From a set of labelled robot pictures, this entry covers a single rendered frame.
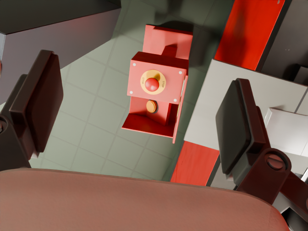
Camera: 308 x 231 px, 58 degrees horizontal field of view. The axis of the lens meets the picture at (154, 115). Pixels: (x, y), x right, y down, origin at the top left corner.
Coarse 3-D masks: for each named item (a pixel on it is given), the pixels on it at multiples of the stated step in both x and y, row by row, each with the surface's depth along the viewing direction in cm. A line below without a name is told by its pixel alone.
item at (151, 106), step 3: (147, 102) 87; (150, 102) 86; (153, 102) 86; (147, 105) 87; (150, 105) 86; (153, 105) 86; (156, 105) 86; (147, 108) 88; (150, 108) 87; (153, 108) 86; (156, 108) 86; (150, 111) 87; (153, 111) 87
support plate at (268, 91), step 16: (224, 64) 52; (208, 80) 53; (224, 80) 53; (256, 80) 52; (272, 80) 52; (288, 80) 52; (208, 96) 54; (224, 96) 54; (256, 96) 53; (272, 96) 53; (288, 96) 52; (208, 112) 56; (304, 112) 53; (192, 128) 58; (208, 128) 57; (208, 144) 59; (304, 160) 57
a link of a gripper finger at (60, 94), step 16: (48, 64) 12; (32, 80) 11; (48, 80) 12; (16, 96) 11; (32, 96) 11; (48, 96) 12; (0, 112) 11; (16, 112) 10; (32, 112) 11; (48, 112) 13; (16, 128) 11; (32, 128) 11; (48, 128) 13; (32, 144) 12
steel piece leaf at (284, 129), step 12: (264, 120) 55; (276, 120) 54; (288, 120) 54; (300, 120) 54; (276, 132) 56; (288, 132) 55; (300, 132) 55; (276, 144) 57; (288, 144) 56; (300, 144) 56
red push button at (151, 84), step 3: (150, 78) 75; (153, 78) 75; (147, 81) 75; (150, 81) 75; (153, 81) 75; (156, 81) 75; (147, 84) 75; (150, 84) 75; (153, 84) 75; (156, 84) 75; (147, 87) 75; (150, 87) 75; (153, 87) 75; (156, 87) 75; (150, 90) 76; (153, 90) 76
